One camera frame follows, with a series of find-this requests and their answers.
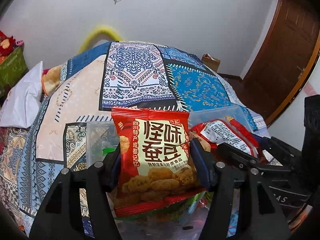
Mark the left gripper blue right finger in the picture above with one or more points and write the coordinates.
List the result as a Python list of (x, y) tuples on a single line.
[(204, 163)]

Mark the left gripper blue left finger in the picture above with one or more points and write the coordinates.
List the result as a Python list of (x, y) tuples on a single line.
[(112, 163)]

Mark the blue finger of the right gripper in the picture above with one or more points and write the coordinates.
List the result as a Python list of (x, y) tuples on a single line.
[(236, 157), (278, 152)]

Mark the red barcode snack bag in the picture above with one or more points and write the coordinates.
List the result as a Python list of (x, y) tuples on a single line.
[(227, 130)]

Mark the red broad bean bag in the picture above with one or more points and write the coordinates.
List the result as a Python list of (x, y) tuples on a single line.
[(156, 166)]

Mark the green edged cracker bag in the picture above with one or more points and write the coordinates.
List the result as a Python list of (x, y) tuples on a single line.
[(101, 142)]

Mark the green snack packet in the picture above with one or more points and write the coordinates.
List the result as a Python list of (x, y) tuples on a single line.
[(194, 203)]

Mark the clear plastic storage bin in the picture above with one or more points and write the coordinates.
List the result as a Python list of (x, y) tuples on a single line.
[(150, 153)]

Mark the patchwork patterned bedspread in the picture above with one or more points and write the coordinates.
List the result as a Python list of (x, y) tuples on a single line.
[(84, 89)]

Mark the brown wooden door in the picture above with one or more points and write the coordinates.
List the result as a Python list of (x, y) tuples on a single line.
[(283, 57)]

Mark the brown cardboard box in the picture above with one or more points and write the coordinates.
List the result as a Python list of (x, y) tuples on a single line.
[(211, 62)]

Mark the white pillow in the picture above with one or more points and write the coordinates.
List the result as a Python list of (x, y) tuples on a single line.
[(23, 101)]

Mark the green storage box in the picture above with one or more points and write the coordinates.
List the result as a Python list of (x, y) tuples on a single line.
[(12, 70)]

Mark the yellow curved bed rail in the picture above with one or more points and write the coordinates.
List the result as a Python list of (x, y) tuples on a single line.
[(101, 32)]

